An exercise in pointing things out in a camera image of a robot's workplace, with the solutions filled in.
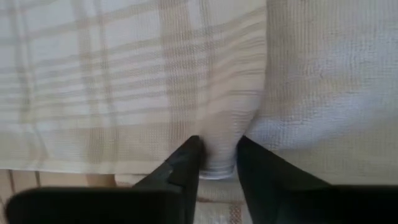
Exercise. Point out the red-checked white towel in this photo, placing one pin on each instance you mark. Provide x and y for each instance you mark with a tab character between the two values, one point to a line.
217	214

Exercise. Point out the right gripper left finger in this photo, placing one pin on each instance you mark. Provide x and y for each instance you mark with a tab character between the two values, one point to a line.
124	208

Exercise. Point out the beige-checked white towel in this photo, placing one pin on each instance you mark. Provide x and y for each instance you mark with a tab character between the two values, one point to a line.
155	77

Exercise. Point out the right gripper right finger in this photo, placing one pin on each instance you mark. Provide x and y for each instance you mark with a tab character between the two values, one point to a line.
311	208

